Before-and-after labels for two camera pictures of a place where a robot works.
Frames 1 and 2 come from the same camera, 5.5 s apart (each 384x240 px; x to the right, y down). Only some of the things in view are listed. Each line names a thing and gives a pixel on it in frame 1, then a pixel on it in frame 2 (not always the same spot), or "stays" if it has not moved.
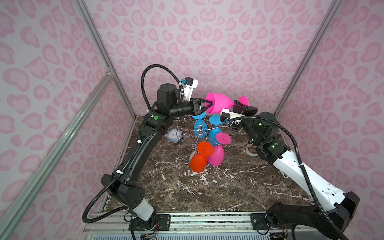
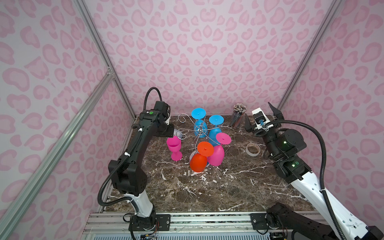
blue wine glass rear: x=200 y=128 stays
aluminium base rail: x=300 y=224 stays
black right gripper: x=246 y=110 to x=249 y=128
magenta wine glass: x=220 y=103 to x=174 y=144
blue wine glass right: x=215 y=120 stays
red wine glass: x=198 y=161 stays
